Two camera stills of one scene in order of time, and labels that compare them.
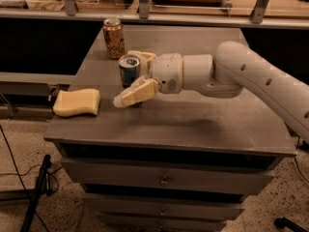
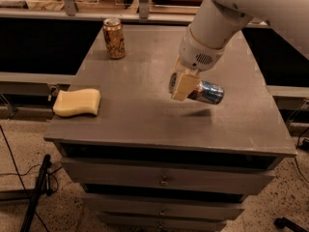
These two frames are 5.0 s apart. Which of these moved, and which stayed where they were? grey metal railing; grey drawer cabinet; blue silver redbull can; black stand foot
Moved: blue silver redbull can
Stayed: black stand foot; grey drawer cabinet; grey metal railing
